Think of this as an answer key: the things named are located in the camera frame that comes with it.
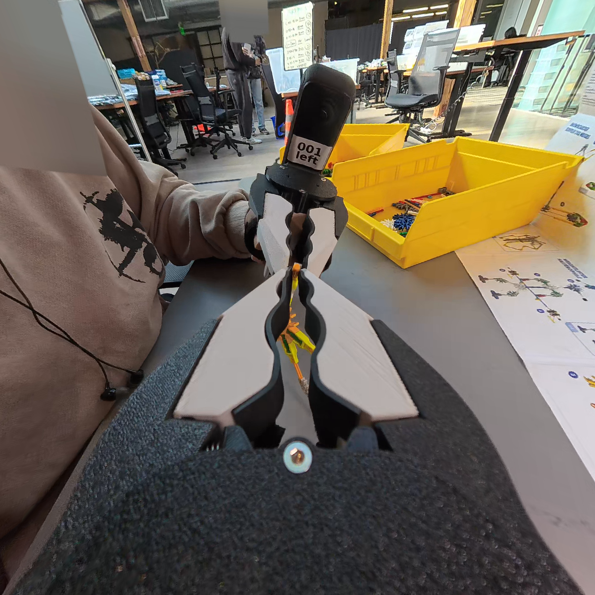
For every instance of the clear plastic tub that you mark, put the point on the clear plastic tub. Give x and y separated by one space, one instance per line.
279 69

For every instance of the toy construction model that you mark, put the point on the toy construction model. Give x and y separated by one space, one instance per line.
292 337

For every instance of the white flip chart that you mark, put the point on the white flip chart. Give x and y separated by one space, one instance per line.
297 37

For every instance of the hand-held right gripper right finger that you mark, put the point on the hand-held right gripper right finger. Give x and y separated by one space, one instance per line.
367 367

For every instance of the gridded glass window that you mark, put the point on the gridded glass window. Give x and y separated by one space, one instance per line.
558 55

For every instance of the wooden column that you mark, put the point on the wooden column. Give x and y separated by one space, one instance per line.
386 28

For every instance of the person's beige hoodie torso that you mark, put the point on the person's beige hoodie torso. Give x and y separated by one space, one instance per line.
55 302

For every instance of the orange traffic cone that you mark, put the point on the orange traffic cone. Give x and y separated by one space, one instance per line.
288 121

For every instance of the person's left forearm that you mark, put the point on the person's left forearm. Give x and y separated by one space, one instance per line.
195 218

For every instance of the cluttered work table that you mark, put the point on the cluttered work table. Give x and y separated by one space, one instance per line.
139 97

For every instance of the tall wooden desk top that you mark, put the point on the tall wooden desk top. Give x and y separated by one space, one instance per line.
511 42

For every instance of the person's left hand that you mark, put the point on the person's left hand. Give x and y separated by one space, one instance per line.
258 256

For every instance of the black metal pole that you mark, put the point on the black metal pole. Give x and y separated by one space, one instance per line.
509 93
453 107

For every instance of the blue plastic tub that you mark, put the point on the blue plastic tub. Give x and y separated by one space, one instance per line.
277 128

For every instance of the black mesh office chair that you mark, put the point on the black mesh office chair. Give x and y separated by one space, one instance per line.
204 107
423 74
153 125

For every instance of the pile of toy pieces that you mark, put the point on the pile of toy pieces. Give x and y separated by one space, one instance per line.
327 171
404 216

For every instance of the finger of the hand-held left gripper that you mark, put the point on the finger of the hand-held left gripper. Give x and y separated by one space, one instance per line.
274 227
325 232

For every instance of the grey desk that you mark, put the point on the grey desk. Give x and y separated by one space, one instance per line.
418 325

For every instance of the yellow plastic bin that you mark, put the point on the yellow plastic bin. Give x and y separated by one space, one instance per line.
488 195
367 139

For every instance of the toy instruction sheet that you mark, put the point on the toy instruction sheet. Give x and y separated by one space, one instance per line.
534 325

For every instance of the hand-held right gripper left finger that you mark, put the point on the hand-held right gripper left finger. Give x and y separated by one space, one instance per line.
223 367

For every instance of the white slanted pole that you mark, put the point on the white slanted pole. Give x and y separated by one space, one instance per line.
130 111

